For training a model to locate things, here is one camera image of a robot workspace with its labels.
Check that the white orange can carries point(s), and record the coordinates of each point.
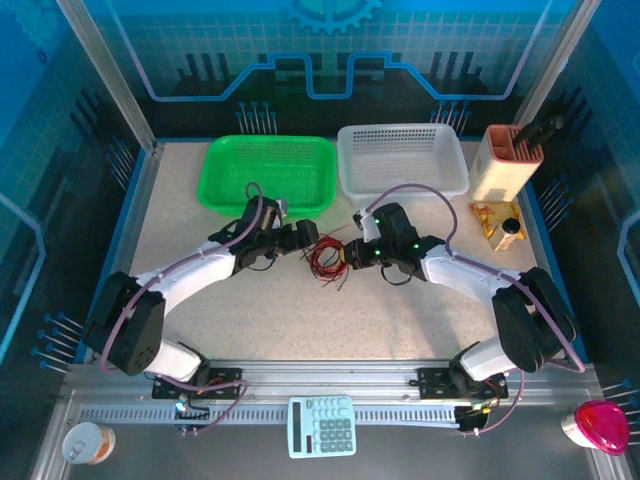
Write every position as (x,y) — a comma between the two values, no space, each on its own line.
(85,442)

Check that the beige holder with pink top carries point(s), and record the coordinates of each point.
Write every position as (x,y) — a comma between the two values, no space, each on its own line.
(500,180)

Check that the blue grey table side rail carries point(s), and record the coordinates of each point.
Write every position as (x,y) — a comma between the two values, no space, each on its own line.
(127,235)
(541,235)

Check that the white plastic basket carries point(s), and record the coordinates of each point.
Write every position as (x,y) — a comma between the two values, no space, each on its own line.
(400,160)

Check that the small bottle with black cap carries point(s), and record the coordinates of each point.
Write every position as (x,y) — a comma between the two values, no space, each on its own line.
(505,237)

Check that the green plastic basket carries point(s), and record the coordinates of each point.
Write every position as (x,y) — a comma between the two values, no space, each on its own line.
(270,170)

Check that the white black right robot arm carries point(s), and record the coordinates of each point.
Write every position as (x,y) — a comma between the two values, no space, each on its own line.
(460,272)

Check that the aluminium base beam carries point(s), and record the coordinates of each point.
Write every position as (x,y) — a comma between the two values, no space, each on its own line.
(325,372)

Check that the light blue calculator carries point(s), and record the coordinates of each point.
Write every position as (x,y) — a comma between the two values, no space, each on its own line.
(320,430)

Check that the cup with pink lid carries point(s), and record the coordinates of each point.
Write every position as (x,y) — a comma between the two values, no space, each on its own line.
(600,425)

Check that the aluminium frame post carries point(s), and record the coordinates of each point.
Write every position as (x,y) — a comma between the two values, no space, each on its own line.
(114,75)
(562,50)

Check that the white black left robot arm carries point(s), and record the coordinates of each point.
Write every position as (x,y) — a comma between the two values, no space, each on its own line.
(190,272)

